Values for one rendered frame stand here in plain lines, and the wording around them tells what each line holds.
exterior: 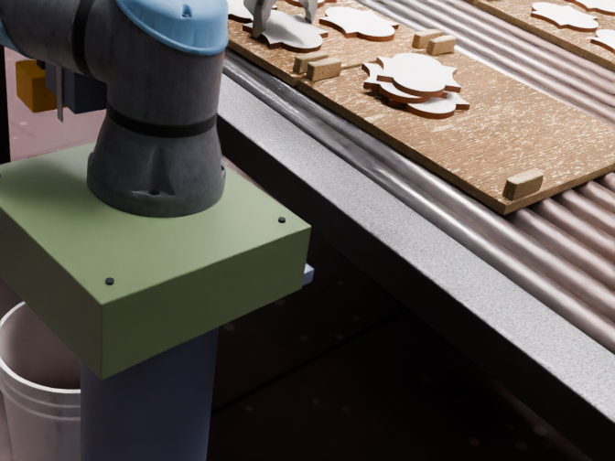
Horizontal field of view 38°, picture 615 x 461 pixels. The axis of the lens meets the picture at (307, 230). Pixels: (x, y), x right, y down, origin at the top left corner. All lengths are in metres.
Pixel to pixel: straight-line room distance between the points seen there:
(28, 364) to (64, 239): 0.99
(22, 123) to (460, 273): 2.42
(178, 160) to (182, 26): 0.14
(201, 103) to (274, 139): 0.32
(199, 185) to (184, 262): 0.10
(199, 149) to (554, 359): 0.42
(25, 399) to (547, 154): 0.97
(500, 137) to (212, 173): 0.50
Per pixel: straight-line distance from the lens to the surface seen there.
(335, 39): 1.54
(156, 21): 0.86
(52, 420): 1.64
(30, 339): 1.84
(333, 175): 1.15
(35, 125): 3.24
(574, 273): 1.06
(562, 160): 1.27
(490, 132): 1.30
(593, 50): 1.75
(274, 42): 1.45
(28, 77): 1.89
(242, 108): 1.29
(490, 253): 1.05
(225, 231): 0.92
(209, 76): 0.90
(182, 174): 0.92
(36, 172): 1.00
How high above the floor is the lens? 1.46
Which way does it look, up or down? 32 degrees down
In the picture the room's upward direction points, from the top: 9 degrees clockwise
